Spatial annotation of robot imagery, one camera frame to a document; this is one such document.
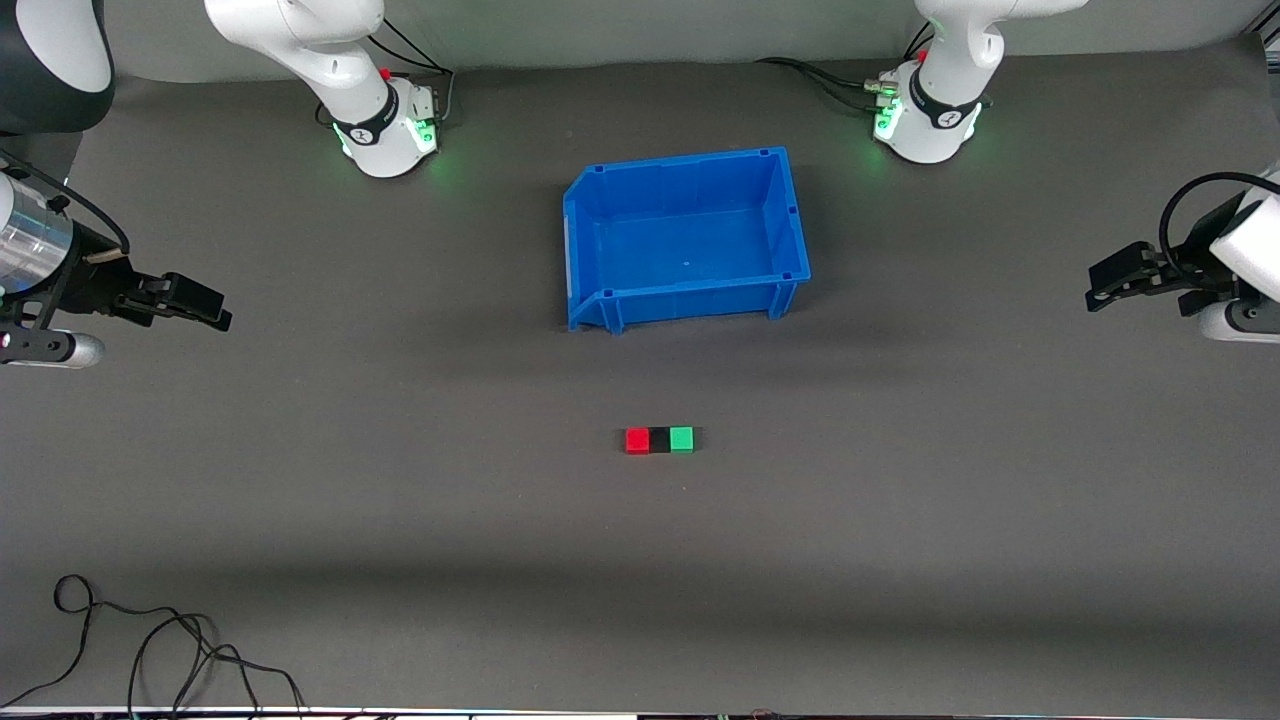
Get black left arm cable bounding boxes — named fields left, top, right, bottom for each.
left=1158, top=171, right=1271, bottom=279

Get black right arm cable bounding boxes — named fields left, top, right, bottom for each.
left=0, top=150, right=132, bottom=257

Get loose black cable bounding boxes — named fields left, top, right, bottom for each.
left=0, top=574, right=306, bottom=717

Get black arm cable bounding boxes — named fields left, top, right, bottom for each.
left=1158, top=171, right=1271, bottom=279
left=0, top=150, right=132, bottom=257

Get blue plastic storage bin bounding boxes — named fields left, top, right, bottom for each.
left=562, top=147, right=812, bottom=334

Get black left base cable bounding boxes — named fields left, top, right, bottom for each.
left=753, top=22, right=936, bottom=113

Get dark grey table mat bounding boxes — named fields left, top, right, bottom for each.
left=0, top=35, right=1280, bottom=716

